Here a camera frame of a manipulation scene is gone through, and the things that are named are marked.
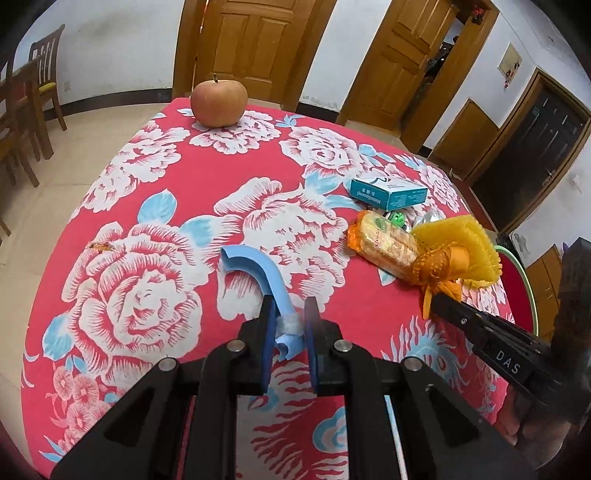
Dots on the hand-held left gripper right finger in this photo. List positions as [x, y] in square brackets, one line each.
[313, 350]

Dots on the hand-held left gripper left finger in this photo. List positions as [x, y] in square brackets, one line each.
[267, 350]

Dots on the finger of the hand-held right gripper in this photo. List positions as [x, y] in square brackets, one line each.
[461, 316]

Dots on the red bucket with green rim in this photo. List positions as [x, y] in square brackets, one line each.
[512, 272]

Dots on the blue curved plastic piece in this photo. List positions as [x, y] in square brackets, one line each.
[270, 281]

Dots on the yellow foam fruit net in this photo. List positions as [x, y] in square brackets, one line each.
[466, 240]

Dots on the orange rice cracker packet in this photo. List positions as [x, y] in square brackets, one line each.
[383, 244]

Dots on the crumpled clear plastic wrapper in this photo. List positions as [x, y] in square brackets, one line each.
[429, 217]

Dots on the red doormat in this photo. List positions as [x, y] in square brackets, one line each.
[480, 210]

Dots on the small green toy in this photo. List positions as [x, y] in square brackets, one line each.
[396, 218]

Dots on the teal cardboard box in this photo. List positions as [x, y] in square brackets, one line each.
[388, 194]

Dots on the red floral tablecloth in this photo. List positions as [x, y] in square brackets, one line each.
[184, 194]

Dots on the wooden shoe cabinet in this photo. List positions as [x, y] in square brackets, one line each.
[466, 138]

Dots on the black metal entry door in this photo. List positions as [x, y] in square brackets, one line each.
[535, 152]

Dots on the small orange wrapper scrap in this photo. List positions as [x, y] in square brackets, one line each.
[101, 246]

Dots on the red apple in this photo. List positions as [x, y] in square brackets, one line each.
[217, 104]

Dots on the wooden panel door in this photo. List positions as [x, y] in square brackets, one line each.
[397, 60]
[258, 41]

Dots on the red hanging ornament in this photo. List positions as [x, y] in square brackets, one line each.
[475, 14]

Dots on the wooden chair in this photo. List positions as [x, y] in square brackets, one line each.
[46, 60]
[21, 115]

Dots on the white wall switch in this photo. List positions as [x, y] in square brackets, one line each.
[576, 182]

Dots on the wall electrical panel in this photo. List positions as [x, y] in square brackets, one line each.
[509, 59]

